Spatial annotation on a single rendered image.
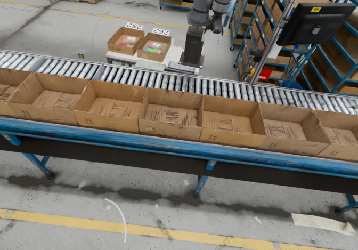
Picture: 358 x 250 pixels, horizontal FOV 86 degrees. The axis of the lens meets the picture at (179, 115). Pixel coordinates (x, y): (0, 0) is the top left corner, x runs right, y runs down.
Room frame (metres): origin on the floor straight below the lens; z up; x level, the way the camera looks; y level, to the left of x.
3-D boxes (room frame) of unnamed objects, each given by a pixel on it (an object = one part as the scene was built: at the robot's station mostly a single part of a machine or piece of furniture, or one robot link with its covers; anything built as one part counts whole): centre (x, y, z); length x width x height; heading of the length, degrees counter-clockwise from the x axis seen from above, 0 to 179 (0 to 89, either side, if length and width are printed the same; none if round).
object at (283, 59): (2.26, -1.03, 0.79); 0.40 x 0.30 x 0.10; 3
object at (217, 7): (1.22, -0.14, 1.55); 0.10 x 0.09 x 0.05; 97
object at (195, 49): (1.86, -0.05, 0.91); 0.26 x 0.26 x 0.33; 86
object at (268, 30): (2.26, -1.03, 0.99); 0.40 x 0.30 x 0.10; 178
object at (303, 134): (0.87, -0.74, 0.97); 0.39 x 0.29 x 0.17; 91
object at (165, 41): (1.93, 0.38, 0.80); 0.38 x 0.28 x 0.10; 174
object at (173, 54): (1.98, 0.34, 0.74); 1.00 x 0.58 x 0.03; 86
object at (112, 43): (1.97, 0.70, 0.80); 0.38 x 0.28 x 0.10; 174
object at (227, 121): (0.86, -0.35, 0.96); 0.39 x 0.29 x 0.17; 91
